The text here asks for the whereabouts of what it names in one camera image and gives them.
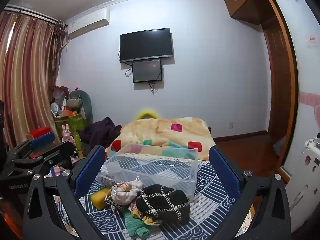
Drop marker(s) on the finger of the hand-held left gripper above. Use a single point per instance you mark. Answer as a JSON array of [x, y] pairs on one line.
[[41, 139], [61, 155]]

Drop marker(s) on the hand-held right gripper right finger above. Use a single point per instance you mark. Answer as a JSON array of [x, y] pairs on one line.
[[223, 173]]

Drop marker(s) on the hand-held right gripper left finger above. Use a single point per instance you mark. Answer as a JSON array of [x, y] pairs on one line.
[[90, 171]]

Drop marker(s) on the yellow sponge block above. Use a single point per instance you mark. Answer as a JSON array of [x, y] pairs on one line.
[[100, 198]]

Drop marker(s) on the clear plastic storage box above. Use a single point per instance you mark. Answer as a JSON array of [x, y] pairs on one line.
[[155, 165]]

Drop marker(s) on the yellow floral cloth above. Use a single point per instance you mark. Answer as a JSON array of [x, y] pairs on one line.
[[140, 213]]

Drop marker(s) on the green knitted cloth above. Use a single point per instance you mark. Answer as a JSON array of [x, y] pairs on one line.
[[136, 226]]

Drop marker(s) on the red box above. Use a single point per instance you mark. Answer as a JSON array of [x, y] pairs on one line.
[[38, 132]]

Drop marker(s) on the green bottle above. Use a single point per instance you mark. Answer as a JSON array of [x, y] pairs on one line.
[[77, 142]]

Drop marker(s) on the pink rabbit toy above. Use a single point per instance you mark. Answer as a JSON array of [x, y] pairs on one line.
[[67, 135]]

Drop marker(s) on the green cardboard box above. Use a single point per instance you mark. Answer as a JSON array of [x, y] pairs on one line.
[[76, 123]]

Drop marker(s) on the dark purple cloth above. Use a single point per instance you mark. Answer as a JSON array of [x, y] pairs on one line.
[[100, 135]]

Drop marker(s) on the grey plush toy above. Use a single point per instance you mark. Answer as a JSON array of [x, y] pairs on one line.
[[82, 105]]

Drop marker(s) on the red striped curtain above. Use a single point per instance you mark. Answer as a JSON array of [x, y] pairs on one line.
[[27, 75]]

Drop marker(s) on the orange blanket with coloured squares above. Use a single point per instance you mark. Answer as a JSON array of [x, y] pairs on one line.
[[155, 130]]

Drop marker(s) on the yellow plush object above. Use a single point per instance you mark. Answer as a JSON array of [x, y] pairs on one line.
[[146, 113]]

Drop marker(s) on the white cabinet with stickers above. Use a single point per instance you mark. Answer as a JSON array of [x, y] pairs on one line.
[[308, 170]]

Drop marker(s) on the wooden wardrobe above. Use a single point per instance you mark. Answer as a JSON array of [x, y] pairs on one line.
[[280, 80]]

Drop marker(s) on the white air conditioner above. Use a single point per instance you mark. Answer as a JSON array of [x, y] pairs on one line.
[[87, 25]]

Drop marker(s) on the white sliding door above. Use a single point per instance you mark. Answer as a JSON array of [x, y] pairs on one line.
[[306, 80]]

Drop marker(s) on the curtain rod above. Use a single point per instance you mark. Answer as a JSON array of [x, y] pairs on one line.
[[37, 14]]

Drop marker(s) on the red and white door sticker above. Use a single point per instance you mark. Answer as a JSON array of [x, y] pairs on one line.
[[311, 40]]

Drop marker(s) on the wall outlet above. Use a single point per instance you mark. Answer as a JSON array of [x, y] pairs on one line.
[[231, 125]]

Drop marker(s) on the small black wall monitor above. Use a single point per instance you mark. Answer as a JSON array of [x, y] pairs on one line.
[[147, 71]]

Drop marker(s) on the large black wall television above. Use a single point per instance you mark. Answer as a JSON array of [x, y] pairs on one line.
[[146, 44]]

